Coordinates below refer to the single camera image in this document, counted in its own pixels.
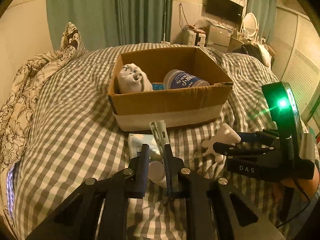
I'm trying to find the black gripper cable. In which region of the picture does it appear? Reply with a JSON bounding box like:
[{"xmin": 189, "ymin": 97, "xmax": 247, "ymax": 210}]
[{"xmin": 275, "ymin": 179, "xmax": 312, "ymax": 228}]

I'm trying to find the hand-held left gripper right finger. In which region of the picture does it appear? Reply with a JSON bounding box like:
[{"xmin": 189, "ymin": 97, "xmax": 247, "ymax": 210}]
[{"xmin": 164, "ymin": 144, "xmax": 285, "ymax": 240}]

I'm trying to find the cardboard box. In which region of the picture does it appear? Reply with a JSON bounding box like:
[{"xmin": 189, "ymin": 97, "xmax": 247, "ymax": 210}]
[{"xmin": 107, "ymin": 46, "xmax": 234, "ymax": 132}]

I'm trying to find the grey checked bedsheet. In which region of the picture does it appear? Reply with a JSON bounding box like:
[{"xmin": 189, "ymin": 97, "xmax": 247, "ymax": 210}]
[{"xmin": 15, "ymin": 42, "xmax": 320, "ymax": 240}]

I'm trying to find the grey cabinet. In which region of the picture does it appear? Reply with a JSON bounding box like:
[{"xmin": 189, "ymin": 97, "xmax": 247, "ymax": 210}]
[{"xmin": 205, "ymin": 24, "xmax": 232, "ymax": 47}]

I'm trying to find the rolled white sock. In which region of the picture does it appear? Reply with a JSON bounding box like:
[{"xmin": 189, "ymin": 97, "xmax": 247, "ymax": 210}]
[{"xmin": 118, "ymin": 63, "xmax": 153, "ymax": 93}]

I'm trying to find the white oval mirror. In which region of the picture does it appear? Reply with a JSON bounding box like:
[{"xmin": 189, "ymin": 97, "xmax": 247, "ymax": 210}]
[{"xmin": 242, "ymin": 13, "xmax": 259, "ymax": 40}]

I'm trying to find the person's right hand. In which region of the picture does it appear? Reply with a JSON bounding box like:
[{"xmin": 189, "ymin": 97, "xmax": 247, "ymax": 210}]
[{"xmin": 274, "ymin": 179, "xmax": 309, "ymax": 203}]

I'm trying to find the white suitcase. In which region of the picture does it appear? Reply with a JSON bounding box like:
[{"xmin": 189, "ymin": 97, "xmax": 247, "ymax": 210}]
[{"xmin": 180, "ymin": 29, "xmax": 208, "ymax": 47}]

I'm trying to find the white plastic figure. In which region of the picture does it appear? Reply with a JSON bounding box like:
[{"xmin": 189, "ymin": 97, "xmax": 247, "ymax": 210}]
[{"xmin": 201, "ymin": 123, "xmax": 242, "ymax": 164}]

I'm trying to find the white jar with blue label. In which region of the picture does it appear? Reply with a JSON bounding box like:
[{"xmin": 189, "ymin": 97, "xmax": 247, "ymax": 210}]
[{"xmin": 164, "ymin": 69, "xmax": 210, "ymax": 90}]

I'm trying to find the white tissue packet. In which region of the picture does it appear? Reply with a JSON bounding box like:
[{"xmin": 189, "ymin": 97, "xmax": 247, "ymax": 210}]
[{"xmin": 128, "ymin": 133, "xmax": 163, "ymax": 161}]

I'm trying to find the black wall television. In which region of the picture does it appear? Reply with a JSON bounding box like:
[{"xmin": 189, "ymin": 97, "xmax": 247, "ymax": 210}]
[{"xmin": 205, "ymin": 0, "xmax": 244, "ymax": 22}]

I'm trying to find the white louvered wardrobe door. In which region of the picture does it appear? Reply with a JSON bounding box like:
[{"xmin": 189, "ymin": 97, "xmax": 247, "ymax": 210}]
[{"xmin": 271, "ymin": 5, "xmax": 320, "ymax": 120}]

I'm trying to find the floral quilt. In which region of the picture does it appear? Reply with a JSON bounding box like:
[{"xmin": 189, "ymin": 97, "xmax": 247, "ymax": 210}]
[{"xmin": 0, "ymin": 22, "xmax": 88, "ymax": 230}]

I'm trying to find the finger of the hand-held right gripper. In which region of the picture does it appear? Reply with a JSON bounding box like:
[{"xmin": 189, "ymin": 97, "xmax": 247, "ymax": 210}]
[
  {"xmin": 214, "ymin": 142, "xmax": 275, "ymax": 159},
  {"xmin": 236, "ymin": 129, "xmax": 280, "ymax": 143}
]

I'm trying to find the person's right forearm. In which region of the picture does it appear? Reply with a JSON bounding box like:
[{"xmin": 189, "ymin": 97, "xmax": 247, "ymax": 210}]
[{"xmin": 309, "ymin": 167, "xmax": 320, "ymax": 202}]

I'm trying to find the dark bag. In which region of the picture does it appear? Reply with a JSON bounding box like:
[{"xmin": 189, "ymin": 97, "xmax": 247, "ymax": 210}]
[{"xmin": 230, "ymin": 43, "xmax": 273, "ymax": 66}]

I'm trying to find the green curtain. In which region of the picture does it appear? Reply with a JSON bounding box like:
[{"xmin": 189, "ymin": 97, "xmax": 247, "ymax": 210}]
[
  {"xmin": 45, "ymin": 0, "xmax": 174, "ymax": 55},
  {"xmin": 246, "ymin": 0, "xmax": 278, "ymax": 44}
]

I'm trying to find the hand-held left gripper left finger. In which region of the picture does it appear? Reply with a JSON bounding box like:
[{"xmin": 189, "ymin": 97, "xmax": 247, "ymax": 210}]
[{"xmin": 25, "ymin": 144, "xmax": 150, "ymax": 240}]

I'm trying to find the small white bottle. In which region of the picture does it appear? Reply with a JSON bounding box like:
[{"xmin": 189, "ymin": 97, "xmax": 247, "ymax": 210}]
[{"xmin": 149, "ymin": 161, "xmax": 167, "ymax": 188}]

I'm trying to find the grey clip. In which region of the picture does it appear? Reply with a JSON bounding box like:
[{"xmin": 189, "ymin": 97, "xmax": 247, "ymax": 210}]
[{"xmin": 149, "ymin": 120, "xmax": 168, "ymax": 155}]

